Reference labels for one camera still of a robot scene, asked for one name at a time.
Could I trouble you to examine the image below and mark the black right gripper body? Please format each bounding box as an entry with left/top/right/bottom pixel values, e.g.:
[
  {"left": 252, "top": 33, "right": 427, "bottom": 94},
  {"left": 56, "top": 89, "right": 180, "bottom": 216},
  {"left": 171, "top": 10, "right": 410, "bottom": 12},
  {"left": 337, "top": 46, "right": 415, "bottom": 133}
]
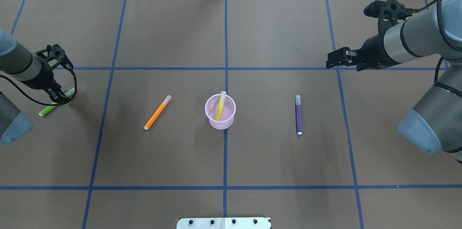
[{"left": 356, "top": 34, "right": 392, "bottom": 71}]

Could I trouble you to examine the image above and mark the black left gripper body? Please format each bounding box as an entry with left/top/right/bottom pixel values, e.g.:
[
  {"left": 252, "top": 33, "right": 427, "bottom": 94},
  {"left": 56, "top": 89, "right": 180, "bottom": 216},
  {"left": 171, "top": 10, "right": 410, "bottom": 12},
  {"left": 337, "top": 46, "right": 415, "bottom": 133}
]
[{"left": 27, "top": 56, "right": 62, "bottom": 93}]

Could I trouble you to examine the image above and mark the green highlighter pen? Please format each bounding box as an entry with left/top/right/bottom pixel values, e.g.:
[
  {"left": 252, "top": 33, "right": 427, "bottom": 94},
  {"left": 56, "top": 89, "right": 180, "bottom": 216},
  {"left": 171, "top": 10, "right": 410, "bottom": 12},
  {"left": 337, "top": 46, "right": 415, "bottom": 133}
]
[{"left": 39, "top": 88, "right": 75, "bottom": 116}]

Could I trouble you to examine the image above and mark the purple highlighter pen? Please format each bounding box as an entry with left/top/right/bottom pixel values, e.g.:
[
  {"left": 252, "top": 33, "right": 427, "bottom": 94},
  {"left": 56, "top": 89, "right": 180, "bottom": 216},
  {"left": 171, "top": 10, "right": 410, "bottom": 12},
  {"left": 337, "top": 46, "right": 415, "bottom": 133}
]
[{"left": 295, "top": 95, "right": 302, "bottom": 135}]

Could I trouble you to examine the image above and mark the orange highlighter pen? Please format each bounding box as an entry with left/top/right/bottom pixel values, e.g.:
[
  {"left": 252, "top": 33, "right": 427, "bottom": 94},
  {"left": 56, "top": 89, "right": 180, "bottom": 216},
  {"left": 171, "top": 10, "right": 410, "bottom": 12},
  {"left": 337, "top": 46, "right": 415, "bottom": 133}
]
[{"left": 144, "top": 95, "right": 172, "bottom": 130}]

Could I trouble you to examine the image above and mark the yellow highlighter pen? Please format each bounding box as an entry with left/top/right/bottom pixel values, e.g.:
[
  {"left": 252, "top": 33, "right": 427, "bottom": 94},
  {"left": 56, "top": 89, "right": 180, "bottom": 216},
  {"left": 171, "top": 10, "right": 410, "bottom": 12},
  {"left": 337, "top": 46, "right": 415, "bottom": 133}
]
[{"left": 215, "top": 91, "right": 227, "bottom": 121}]

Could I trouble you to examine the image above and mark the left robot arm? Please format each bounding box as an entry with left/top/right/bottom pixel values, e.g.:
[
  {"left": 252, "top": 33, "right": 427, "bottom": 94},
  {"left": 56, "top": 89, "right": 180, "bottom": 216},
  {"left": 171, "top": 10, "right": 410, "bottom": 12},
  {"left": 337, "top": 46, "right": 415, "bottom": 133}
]
[{"left": 0, "top": 30, "right": 78, "bottom": 146}]

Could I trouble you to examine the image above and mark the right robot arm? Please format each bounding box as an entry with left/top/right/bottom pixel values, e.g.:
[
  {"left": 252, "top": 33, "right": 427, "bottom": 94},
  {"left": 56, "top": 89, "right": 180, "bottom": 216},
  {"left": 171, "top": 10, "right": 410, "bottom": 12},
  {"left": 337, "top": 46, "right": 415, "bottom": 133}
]
[{"left": 326, "top": 0, "right": 461, "bottom": 164}]

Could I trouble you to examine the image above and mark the pink mesh pen holder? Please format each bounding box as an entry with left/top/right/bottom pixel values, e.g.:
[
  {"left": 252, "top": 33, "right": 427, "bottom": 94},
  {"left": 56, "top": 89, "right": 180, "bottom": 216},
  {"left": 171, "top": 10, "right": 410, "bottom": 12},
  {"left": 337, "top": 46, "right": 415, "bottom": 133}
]
[{"left": 204, "top": 94, "right": 236, "bottom": 130}]

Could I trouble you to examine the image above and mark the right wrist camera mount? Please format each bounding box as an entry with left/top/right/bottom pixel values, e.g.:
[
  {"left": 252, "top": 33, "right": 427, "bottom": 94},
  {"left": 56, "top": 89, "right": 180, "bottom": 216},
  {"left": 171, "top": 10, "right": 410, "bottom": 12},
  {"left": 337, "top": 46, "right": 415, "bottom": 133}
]
[{"left": 363, "top": 0, "right": 414, "bottom": 34}]

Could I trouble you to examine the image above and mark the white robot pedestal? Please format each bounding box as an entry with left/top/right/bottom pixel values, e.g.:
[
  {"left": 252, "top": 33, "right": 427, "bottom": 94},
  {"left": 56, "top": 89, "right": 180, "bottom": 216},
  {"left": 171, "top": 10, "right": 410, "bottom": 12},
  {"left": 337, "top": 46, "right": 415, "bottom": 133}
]
[{"left": 176, "top": 217, "right": 272, "bottom": 229}]

